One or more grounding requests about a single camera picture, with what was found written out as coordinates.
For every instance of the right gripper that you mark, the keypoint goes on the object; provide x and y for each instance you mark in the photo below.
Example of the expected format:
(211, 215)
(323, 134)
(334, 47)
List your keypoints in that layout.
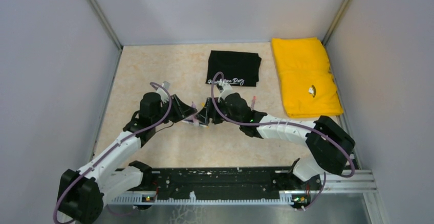
(203, 115)

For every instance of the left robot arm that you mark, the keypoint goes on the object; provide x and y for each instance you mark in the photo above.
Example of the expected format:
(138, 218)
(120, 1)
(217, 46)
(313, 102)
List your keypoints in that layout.
(85, 192)

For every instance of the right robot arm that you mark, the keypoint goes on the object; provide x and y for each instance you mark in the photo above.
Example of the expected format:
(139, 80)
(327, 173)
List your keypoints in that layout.
(329, 145)

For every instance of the aluminium frame rail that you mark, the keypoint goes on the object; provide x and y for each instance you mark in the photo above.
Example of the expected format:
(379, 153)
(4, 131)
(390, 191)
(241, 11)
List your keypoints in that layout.
(361, 182)

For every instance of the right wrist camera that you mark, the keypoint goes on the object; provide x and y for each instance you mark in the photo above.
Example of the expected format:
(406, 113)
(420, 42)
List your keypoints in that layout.
(225, 90)

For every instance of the thin pink pen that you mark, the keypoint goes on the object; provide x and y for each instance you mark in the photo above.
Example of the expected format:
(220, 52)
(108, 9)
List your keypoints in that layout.
(253, 102)

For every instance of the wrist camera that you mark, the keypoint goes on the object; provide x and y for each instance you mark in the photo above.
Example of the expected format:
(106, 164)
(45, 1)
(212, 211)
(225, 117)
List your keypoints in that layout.
(225, 90)
(163, 91)

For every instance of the yellow folded t-shirt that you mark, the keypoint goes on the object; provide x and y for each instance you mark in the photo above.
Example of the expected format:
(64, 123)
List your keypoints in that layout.
(307, 85)

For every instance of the black folded t-shirt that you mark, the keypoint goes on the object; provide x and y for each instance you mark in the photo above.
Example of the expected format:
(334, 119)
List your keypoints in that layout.
(238, 68)

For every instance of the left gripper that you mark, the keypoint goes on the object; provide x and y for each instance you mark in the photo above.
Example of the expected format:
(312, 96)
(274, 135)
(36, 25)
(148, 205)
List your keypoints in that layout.
(181, 109)

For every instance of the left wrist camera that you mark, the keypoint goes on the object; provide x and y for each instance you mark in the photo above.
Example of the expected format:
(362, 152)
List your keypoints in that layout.
(163, 91)

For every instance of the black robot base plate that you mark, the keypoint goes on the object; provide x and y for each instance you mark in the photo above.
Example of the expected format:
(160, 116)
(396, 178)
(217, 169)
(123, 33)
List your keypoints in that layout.
(222, 184)

